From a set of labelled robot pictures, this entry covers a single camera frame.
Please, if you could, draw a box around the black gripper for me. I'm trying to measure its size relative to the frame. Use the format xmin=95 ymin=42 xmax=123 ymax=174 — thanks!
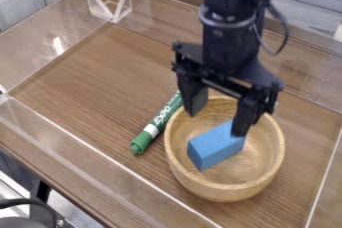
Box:
xmin=173 ymin=33 xmax=284 ymax=137

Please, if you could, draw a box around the blue rectangular block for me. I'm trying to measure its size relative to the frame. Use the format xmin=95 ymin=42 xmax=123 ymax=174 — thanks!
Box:
xmin=187 ymin=121 xmax=246 ymax=171

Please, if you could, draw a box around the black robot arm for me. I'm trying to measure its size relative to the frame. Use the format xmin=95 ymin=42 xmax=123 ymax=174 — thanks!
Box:
xmin=173 ymin=0 xmax=284 ymax=136

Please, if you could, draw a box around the brown wooden bowl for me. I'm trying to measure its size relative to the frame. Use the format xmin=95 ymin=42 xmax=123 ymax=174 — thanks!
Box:
xmin=165 ymin=96 xmax=285 ymax=202

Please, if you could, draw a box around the green Expo marker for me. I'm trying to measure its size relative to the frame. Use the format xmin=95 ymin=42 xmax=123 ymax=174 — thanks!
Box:
xmin=130 ymin=92 xmax=182 ymax=155

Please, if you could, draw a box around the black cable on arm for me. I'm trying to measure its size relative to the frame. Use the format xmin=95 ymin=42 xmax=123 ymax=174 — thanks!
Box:
xmin=252 ymin=0 xmax=292 ymax=57

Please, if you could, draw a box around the clear acrylic corner bracket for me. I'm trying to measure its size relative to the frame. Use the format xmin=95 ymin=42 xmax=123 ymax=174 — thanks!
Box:
xmin=87 ymin=0 xmax=133 ymax=24

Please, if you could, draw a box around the black metal table bracket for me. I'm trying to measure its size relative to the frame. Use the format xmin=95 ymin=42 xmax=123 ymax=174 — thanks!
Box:
xmin=30 ymin=180 xmax=77 ymax=228

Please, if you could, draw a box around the black cable lower left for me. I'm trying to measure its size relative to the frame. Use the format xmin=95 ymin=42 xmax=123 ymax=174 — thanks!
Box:
xmin=0 ymin=197 xmax=59 ymax=228

